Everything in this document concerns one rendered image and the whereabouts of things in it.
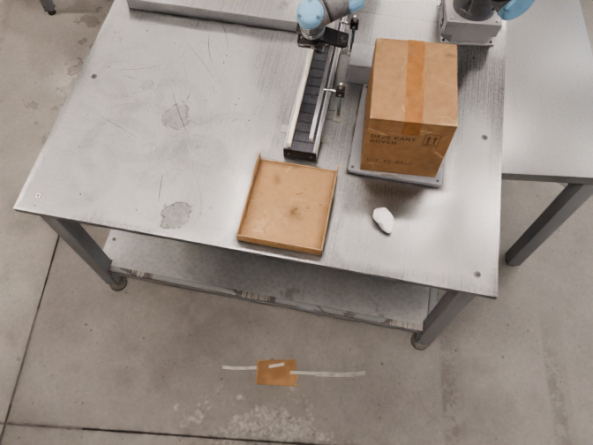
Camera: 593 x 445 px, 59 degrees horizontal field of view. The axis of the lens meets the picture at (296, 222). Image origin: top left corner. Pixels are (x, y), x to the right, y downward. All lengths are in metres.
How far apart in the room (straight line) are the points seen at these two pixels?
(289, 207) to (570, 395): 1.49
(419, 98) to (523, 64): 0.68
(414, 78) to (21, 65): 2.46
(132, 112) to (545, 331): 1.93
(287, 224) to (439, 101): 0.57
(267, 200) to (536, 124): 0.95
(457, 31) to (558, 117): 0.46
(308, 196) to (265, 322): 0.87
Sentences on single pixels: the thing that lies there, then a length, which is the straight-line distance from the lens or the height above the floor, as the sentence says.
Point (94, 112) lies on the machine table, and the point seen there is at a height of 0.83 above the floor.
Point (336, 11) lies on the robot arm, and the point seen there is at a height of 1.22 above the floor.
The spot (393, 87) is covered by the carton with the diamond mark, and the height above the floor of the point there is 1.12.
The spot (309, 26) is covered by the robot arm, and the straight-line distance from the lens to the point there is 1.57.
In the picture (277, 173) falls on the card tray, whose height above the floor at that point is 0.83.
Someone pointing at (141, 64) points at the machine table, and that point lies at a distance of 2.07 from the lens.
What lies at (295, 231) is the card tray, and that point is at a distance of 1.61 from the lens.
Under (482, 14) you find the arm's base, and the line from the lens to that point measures 2.07.
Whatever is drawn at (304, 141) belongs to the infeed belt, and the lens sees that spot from 1.72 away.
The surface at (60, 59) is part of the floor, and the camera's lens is 3.43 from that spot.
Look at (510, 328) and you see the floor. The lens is 2.55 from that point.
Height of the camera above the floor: 2.30
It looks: 64 degrees down
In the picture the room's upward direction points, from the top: 1 degrees counter-clockwise
